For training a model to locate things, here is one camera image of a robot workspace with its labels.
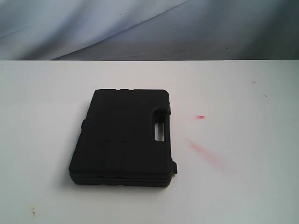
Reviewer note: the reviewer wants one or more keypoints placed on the black plastic tool case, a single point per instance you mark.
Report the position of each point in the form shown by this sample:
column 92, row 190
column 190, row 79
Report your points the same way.
column 125, row 140

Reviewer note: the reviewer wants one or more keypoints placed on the white backdrop cloth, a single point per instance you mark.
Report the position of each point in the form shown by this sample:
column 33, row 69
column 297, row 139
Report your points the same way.
column 149, row 29

